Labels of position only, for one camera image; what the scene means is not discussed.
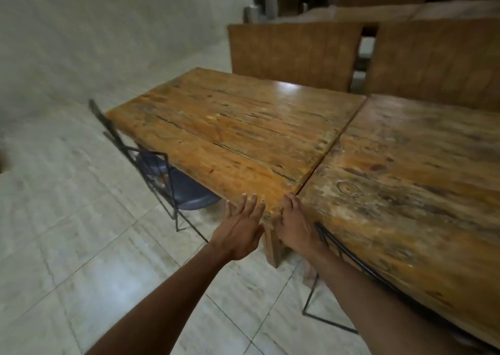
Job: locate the person's left hand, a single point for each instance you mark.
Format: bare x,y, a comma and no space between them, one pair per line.
236,235

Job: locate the person's right hand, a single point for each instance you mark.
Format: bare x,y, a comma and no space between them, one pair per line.
295,228

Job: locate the person's left middle finger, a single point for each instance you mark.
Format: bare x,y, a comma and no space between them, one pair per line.
250,207

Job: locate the person's right middle finger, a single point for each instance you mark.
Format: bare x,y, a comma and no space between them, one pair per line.
295,205

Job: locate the person's left little finger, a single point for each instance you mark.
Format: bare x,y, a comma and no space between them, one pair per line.
228,210

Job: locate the person's right thumb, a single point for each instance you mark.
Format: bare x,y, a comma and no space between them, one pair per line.
277,222

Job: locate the person's left thumb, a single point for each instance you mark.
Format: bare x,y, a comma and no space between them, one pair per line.
261,231

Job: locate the person's right forearm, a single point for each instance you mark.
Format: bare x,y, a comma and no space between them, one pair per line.
371,311

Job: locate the person's left forearm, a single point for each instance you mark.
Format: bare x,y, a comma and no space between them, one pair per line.
164,311

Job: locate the orange-brown wooden table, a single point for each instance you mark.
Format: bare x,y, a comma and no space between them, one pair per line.
234,124

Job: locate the weathered grey-brown wooden table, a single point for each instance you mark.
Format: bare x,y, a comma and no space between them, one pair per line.
410,179

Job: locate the wooden bench backrest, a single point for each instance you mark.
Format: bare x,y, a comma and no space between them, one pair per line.
433,62
293,54

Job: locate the grey bin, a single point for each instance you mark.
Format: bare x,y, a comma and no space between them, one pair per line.
250,14

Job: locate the light wooden table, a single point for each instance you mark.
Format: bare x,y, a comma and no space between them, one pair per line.
457,9
363,14

